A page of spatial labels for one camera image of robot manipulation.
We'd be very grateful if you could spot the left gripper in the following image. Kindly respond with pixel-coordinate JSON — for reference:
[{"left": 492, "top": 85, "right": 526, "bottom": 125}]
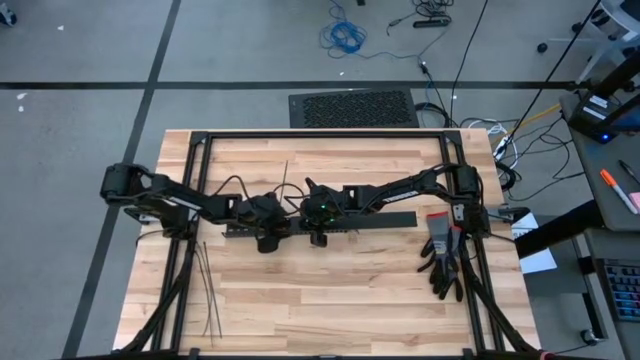
[{"left": 237, "top": 191, "right": 303, "bottom": 240}]

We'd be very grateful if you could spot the black slotted cable duct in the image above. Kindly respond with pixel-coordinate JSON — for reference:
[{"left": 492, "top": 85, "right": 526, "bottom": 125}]
[{"left": 221, "top": 218, "right": 362, "bottom": 239}]

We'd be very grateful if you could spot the black duct cover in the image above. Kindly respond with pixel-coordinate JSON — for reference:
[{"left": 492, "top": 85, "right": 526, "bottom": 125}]
[{"left": 289, "top": 210, "right": 418, "bottom": 233}]

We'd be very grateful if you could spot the black perforated floor grille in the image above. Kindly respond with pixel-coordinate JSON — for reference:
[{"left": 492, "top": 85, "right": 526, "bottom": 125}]
[{"left": 288, "top": 87, "right": 422, "bottom": 130}]

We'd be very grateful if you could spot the grey black work glove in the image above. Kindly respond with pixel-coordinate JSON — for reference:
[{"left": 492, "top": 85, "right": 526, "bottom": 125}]
[
  {"left": 434, "top": 224, "right": 465, "bottom": 303},
  {"left": 417, "top": 210, "right": 454, "bottom": 289}
]

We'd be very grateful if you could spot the white power strip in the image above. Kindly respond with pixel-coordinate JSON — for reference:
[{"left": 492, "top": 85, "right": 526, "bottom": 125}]
[{"left": 492, "top": 134, "right": 517, "bottom": 162}]

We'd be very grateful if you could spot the black power strip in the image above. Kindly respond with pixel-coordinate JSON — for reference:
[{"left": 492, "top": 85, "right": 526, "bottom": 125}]
[{"left": 412, "top": 16, "right": 453, "bottom": 30}]

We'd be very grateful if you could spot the white paper sheet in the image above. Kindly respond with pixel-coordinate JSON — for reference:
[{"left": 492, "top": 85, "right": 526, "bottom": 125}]
[{"left": 510, "top": 211, "right": 559, "bottom": 276}]

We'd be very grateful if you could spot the dark grey side desk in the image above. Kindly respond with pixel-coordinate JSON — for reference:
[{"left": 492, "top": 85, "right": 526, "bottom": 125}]
[{"left": 558, "top": 92, "right": 640, "bottom": 234}]

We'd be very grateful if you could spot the black box with blue light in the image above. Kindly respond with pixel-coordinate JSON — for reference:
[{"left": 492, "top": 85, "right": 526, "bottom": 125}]
[{"left": 567, "top": 88, "right": 640, "bottom": 145}]

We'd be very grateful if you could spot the orange marker pen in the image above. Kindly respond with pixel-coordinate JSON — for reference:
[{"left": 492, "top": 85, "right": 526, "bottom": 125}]
[{"left": 599, "top": 168, "right": 640, "bottom": 217}]

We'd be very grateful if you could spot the black desk caster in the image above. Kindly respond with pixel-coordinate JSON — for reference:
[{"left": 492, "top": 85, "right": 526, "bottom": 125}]
[{"left": 579, "top": 326, "right": 602, "bottom": 347}]

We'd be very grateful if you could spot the grey keyboard desk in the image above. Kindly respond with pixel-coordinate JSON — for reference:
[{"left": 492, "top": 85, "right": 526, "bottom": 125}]
[{"left": 574, "top": 227, "right": 640, "bottom": 360}]

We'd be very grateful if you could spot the black pen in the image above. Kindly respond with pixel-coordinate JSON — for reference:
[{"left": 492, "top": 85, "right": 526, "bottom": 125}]
[{"left": 617, "top": 158, "right": 640, "bottom": 186}]

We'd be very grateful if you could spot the black backlit keyboard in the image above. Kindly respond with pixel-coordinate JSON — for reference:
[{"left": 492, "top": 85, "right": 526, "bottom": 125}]
[{"left": 597, "top": 258, "right": 640, "bottom": 324}]

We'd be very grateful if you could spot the white office chair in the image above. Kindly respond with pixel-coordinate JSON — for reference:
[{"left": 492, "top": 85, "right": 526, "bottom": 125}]
[{"left": 536, "top": 0, "right": 640, "bottom": 87}]

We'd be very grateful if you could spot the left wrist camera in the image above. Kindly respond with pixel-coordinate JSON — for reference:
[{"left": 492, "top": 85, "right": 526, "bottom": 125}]
[{"left": 256, "top": 233, "right": 282, "bottom": 255}]

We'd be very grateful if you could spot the black aluminium table frame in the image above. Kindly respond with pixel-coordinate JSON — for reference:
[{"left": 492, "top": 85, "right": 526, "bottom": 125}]
[{"left": 119, "top": 128, "right": 544, "bottom": 360}]

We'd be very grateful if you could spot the black cable coil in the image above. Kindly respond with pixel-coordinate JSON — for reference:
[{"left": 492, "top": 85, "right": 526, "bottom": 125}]
[{"left": 413, "top": 101, "right": 454, "bottom": 129}]

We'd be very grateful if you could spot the blue coiled cable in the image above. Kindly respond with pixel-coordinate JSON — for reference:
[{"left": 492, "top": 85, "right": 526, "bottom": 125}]
[{"left": 318, "top": 0, "right": 426, "bottom": 62}]

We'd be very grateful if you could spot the white floor cable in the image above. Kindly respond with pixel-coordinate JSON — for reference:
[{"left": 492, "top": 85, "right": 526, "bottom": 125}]
[{"left": 459, "top": 116, "right": 522, "bottom": 171}]

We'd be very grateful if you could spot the thin black hanging cable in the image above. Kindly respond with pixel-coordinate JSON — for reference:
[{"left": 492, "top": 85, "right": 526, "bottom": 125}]
[
  {"left": 448, "top": 0, "right": 492, "bottom": 129},
  {"left": 502, "top": 0, "right": 606, "bottom": 149}
]

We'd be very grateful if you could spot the tangled black cable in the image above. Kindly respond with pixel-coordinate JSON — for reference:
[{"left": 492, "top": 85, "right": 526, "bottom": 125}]
[{"left": 386, "top": 0, "right": 457, "bottom": 37}]

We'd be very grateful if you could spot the yellow floor cable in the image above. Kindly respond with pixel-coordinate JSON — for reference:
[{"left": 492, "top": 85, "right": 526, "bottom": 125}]
[{"left": 492, "top": 102, "right": 564, "bottom": 151}]

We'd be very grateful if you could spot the black floor cable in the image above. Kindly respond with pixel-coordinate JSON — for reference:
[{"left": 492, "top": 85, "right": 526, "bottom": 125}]
[{"left": 499, "top": 115, "right": 587, "bottom": 204}]

